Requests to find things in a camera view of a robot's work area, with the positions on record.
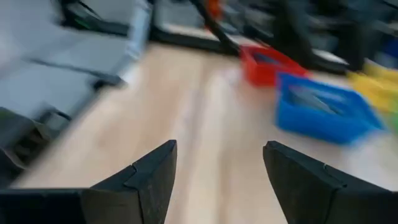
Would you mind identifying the green plastic basket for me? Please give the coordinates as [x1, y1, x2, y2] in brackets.
[385, 111, 398, 135]

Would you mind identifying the red plastic basket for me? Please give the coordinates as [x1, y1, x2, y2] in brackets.
[239, 45, 308, 88]

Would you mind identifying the black table frame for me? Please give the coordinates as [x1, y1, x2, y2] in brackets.
[149, 0, 352, 75]

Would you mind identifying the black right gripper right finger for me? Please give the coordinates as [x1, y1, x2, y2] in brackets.
[262, 140, 398, 224]

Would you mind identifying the yellow plastic basket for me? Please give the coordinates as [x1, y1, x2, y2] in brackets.
[346, 62, 398, 113]

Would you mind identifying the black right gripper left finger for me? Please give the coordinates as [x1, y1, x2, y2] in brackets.
[81, 139, 178, 224]

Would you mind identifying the blue plastic basket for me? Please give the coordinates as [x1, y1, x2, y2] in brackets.
[275, 73, 385, 146]

